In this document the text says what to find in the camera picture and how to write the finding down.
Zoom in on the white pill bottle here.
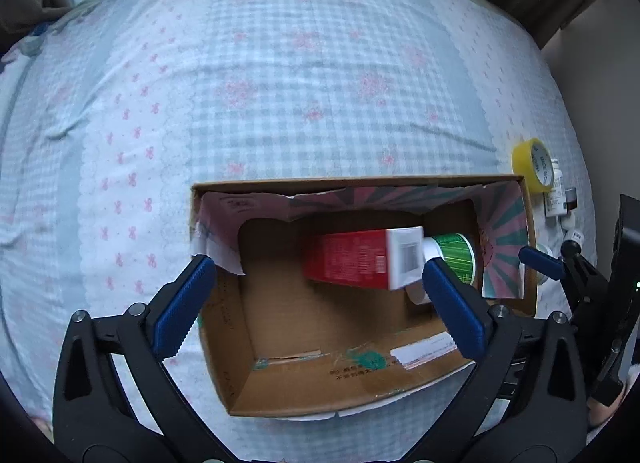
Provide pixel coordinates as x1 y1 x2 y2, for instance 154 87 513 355
544 158 566 218

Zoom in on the red silver small jar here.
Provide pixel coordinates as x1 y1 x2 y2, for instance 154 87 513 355
564 186 578 212

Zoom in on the green striped white-lid jar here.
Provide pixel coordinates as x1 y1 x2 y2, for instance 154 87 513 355
402 227 477 305

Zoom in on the yellow tape roll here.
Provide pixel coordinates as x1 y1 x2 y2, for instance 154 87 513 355
512 138 554 194

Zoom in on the red carton box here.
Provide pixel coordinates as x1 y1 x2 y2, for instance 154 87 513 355
302 227 425 291

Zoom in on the cardboard box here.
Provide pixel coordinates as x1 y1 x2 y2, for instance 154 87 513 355
191 175 537 419

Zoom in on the white earbuds case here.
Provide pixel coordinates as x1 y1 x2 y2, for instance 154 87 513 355
559 212 577 232

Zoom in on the person right hand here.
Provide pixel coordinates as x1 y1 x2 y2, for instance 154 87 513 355
587 376 627 428

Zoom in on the blue checkered bed sheet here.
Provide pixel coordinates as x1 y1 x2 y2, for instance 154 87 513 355
0 0 599 463

